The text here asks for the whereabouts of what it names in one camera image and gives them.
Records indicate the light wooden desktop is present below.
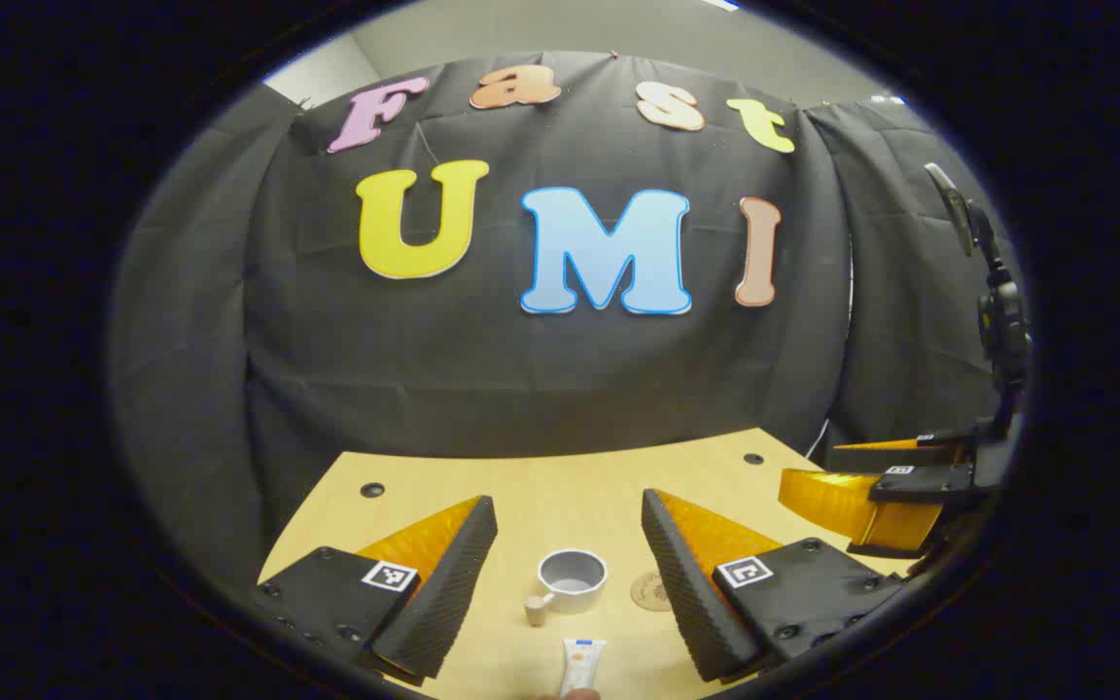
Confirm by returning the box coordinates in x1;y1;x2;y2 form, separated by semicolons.
257;428;921;700

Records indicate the black backdrop cloth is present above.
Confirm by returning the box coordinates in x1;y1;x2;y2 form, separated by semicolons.
108;51;1028;584

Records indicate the thin white cable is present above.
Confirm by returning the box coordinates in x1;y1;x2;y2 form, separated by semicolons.
813;262;856;460

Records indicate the white toothpaste tube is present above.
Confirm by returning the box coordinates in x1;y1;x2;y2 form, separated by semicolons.
560;639;608;699

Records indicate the white cup with wooden handle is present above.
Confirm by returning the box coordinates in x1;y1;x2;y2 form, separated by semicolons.
524;549;610;626

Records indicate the round wooden coaster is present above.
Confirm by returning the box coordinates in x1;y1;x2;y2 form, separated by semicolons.
630;571;675;613

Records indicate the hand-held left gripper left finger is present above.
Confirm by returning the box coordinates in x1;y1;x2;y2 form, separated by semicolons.
254;494;500;686

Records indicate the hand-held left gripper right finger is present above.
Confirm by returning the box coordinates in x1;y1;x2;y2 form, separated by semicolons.
640;488;906;683

